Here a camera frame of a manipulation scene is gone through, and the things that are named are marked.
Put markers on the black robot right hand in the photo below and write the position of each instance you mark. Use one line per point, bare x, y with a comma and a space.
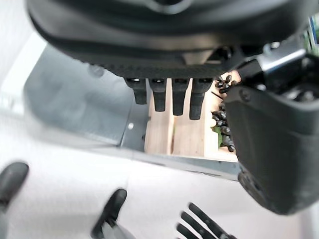
199, 219

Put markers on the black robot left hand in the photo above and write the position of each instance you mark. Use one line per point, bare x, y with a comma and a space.
154, 37

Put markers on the light wooden crate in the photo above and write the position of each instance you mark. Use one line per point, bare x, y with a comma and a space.
187, 139

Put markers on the black grape bunch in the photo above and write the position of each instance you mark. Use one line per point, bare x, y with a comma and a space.
223, 124

